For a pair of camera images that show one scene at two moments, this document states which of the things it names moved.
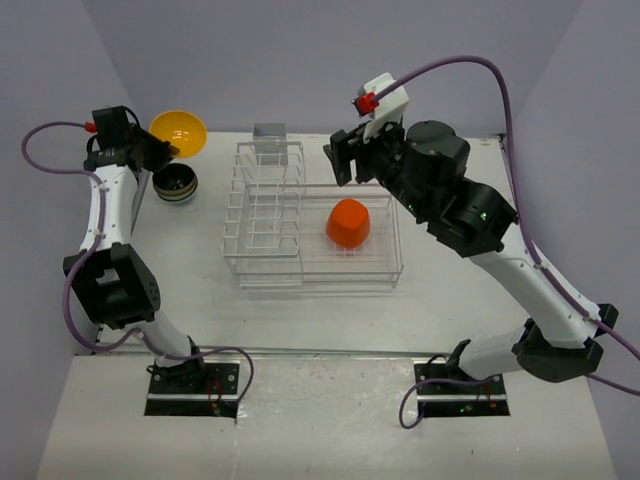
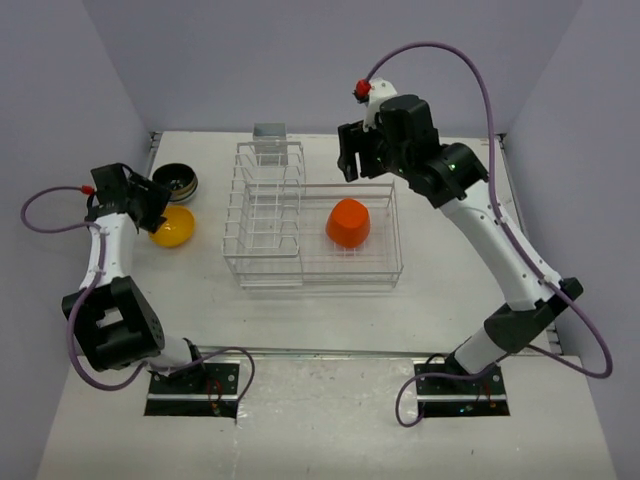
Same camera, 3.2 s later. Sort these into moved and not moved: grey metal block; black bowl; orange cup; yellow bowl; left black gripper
Moved: yellow bowl; left black gripper
Not moved: orange cup; black bowl; grey metal block
